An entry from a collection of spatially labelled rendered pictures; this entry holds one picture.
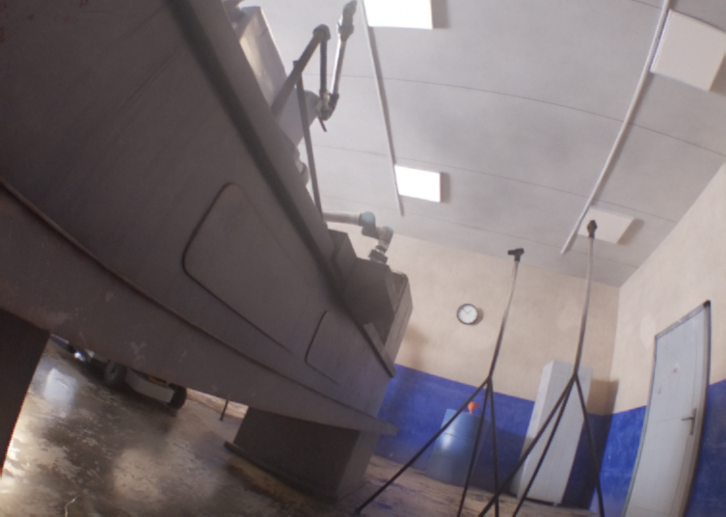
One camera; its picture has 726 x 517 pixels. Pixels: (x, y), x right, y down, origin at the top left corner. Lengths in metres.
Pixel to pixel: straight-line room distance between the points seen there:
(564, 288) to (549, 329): 0.73
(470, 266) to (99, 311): 5.81
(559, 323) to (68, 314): 5.82
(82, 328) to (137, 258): 0.24
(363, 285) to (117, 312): 0.84
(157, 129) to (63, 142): 0.14
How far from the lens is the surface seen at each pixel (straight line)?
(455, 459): 4.60
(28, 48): 0.43
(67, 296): 0.29
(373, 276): 1.07
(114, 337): 0.32
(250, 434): 2.09
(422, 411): 5.34
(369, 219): 2.47
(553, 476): 5.07
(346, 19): 0.99
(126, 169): 0.49
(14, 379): 0.45
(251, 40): 0.89
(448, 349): 5.49
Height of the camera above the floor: 0.45
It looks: 25 degrees up
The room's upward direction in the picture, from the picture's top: 23 degrees clockwise
